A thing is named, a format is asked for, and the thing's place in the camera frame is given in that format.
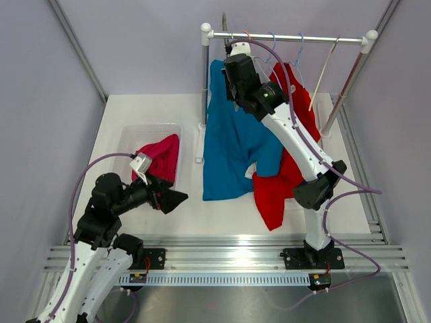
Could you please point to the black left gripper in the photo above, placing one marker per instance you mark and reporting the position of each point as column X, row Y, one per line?
column 168, row 198

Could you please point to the magenta t shirt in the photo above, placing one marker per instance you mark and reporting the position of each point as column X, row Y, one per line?
column 164, row 155

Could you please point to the blue t shirt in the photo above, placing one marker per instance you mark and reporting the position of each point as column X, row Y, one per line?
column 234, row 140

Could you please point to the grey hanger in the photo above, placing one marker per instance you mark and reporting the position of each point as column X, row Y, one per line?
column 225, row 29

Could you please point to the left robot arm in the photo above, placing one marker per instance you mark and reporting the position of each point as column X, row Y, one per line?
column 99, row 253

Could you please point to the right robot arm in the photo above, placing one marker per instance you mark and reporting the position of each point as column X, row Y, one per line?
column 268, row 104

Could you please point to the red t shirt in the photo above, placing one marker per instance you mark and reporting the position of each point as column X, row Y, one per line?
column 270, row 193

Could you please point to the light blue hanger right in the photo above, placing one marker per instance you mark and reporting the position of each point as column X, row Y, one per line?
column 296, row 63

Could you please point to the cream white hanger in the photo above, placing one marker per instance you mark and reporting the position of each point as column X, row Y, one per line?
column 322, row 73

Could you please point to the clear plastic basket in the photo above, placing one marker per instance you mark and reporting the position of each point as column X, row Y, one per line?
column 135, row 136

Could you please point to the metal clothes rack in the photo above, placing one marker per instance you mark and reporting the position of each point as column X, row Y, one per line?
column 366, row 44

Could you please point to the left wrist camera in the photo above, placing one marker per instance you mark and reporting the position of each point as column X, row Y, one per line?
column 140, row 164

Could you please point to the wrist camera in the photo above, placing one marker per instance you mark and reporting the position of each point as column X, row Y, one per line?
column 238, row 48
column 140, row 164

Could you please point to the white slotted cable duct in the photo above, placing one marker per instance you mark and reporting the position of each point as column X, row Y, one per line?
column 216, row 279

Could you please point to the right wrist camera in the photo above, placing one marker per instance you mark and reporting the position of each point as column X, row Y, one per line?
column 238, row 48

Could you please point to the aluminium mounting rail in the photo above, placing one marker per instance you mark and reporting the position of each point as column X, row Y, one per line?
column 261, row 253

